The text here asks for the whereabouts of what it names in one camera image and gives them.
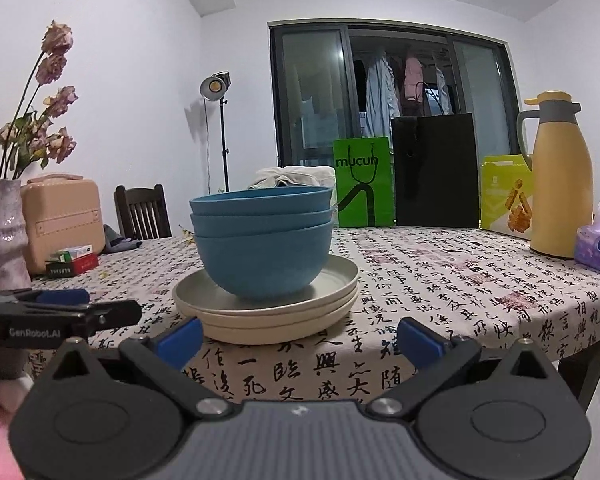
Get grey purple pouch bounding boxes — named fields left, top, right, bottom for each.
left=102, top=224, right=143, bottom=255

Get yellow-green snack box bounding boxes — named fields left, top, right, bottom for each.
left=480, top=154, right=536, bottom=240

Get blue bowl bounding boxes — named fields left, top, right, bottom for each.
left=194, top=220, right=334, bottom=297
left=190, top=208, right=334, bottom=237
left=189, top=186, right=334, bottom=217

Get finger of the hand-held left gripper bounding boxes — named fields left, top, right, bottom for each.
left=84, top=300, right=143, bottom=333
left=0, top=287, right=91, bottom=311

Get black paper bag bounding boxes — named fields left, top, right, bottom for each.
left=391, top=81, right=481, bottom=229

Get yellow thermos jug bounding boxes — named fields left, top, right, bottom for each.
left=516, top=91, right=595, bottom=261

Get dark framed glass door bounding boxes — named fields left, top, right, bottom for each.
left=267, top=21, right=523, bottom=168

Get grey vase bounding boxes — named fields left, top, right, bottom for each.
left=0, top=179, right=33, bottom=291

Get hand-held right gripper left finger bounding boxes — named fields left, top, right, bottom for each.
left=30, top=317, right=233, bottom=422

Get pink suitcase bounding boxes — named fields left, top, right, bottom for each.
left=20, top=172, right=106, bottom=277

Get beige jacket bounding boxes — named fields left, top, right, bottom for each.
left=250, top=165, right=337, bottom=192

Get dried roses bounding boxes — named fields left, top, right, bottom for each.
left=0, top=20, right=78, bottom=183

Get light blue hanging shirt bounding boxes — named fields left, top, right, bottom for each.
left=362, top=50, right=398, bottom=138

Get cream plate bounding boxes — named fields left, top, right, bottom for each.
left=196, top=287, right=359, bottom=332
left=172, top=254, right=360, bottom=317
left=202, top=300, right=359, bottom=346

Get dark wooden chair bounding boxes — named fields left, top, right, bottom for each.
left=114, top=184, right=173, bottom=241

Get white hanging garment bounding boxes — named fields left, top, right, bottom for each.
left=432, top=62, right=453, bottom=116

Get red box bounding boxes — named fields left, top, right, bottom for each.
left=46, top=252, right=100, bottom=278

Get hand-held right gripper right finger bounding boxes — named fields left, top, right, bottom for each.
left=367, top=317, right=568, bottom=422

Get studio light on stand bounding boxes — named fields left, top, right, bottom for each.
left=200, top=71, right=231, bottom=193

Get green paper bag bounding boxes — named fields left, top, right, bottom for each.
left=332, top=136, right=397, bottom=228

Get pink hanging garment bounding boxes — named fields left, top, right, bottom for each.
left=402, top=55, right=423, bottom=103

